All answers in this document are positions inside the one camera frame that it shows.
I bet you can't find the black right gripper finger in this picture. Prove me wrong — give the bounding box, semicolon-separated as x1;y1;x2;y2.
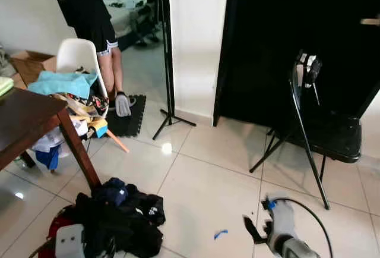
242;213;262;242

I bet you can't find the black folding chair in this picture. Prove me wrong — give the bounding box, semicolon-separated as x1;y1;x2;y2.
249;50;363;210

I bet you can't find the black clothes pile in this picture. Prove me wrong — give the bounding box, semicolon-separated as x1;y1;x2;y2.
70;177;166;258

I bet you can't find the orange stick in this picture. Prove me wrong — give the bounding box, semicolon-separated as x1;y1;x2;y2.
104;130;130;154

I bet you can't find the black foam floor mat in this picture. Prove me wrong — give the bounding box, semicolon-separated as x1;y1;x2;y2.
106;95;147;139

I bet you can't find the white and black object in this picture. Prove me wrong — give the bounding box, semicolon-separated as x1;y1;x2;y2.
296;52;323;89

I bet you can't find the black tripod stand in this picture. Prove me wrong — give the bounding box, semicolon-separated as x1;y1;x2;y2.
152;0;197;141

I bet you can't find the black door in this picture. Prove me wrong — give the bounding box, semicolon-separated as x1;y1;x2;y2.
213;0;380;129

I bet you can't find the colourful clothes pile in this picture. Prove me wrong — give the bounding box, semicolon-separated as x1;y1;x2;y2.
50;92;110;140

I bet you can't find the blue cloth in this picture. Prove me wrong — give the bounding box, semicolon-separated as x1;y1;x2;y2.
34;145;61;171

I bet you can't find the white cloth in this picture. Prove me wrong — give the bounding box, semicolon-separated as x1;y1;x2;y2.
31;128;78;153

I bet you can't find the teal cloth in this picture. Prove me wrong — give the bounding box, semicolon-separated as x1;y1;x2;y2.
26;70;99;100

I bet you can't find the white plastic chair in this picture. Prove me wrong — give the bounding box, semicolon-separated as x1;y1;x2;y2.
56;38;111;101

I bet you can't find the bed with light bedding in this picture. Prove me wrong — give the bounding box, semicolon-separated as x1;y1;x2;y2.
98;0;150;37

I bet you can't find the dark wooden table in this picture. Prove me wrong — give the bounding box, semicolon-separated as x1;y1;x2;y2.
0;88;102;190

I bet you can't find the person in black clothes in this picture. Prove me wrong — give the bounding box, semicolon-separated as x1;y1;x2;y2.
45;0;135;118

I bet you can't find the brown cardboard box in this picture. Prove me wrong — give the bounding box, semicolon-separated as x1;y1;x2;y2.
8;50;58;87

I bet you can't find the light green cloth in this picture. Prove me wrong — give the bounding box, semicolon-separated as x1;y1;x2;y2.
0;76;15;97

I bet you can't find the grey cloth heap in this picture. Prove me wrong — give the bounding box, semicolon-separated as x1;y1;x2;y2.
0;43;12;78

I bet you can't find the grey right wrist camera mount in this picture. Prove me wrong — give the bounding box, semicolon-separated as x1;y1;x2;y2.
263;193;299;242

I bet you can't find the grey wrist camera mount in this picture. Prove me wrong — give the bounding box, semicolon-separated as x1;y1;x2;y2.
54;223;86;258
263;193;299;242

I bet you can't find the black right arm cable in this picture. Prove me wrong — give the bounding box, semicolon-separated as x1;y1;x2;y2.
279;197;333;258

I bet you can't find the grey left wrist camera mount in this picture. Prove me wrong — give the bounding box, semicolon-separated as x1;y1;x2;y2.
54;223;86;258

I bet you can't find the metal door handle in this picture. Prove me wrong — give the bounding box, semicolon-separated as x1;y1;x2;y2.
360;17;380;27

